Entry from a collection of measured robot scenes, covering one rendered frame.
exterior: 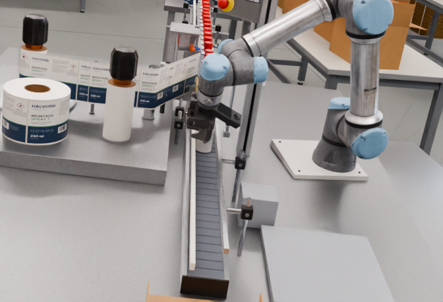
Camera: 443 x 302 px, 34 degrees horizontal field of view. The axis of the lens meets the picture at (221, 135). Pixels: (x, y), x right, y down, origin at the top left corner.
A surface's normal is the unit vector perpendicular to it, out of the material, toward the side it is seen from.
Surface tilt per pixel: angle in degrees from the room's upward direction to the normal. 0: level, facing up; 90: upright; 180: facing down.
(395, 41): 90
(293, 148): 3
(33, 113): 90
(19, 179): 0
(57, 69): 90
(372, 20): 85
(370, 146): 100
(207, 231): 0
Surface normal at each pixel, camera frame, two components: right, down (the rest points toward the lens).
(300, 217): 0.14, -0.92
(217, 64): 0.15, -0.61
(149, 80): 0.11, 0.38
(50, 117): 0.62, 0.37
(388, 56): 0.34, 0.40
